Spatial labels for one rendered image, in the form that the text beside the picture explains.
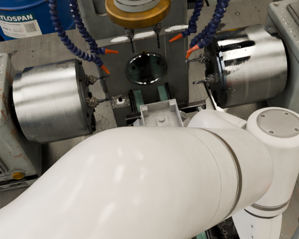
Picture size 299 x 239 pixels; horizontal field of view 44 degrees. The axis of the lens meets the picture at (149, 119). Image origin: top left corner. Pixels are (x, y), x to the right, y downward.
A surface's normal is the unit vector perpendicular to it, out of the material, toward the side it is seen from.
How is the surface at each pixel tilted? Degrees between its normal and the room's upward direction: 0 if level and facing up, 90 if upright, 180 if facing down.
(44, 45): 0
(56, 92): 32
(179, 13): 90
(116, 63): 90
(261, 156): 56
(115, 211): 41
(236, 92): 81
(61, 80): 17
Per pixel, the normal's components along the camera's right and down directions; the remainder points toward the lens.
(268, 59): 0.04, 0.01
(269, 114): -0.06, -0.78
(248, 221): -0.97, 0.15
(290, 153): 0.17, 0.63
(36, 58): -0.09, -0.62
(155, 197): 0.56, -0.12
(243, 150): 0.73, -0.51
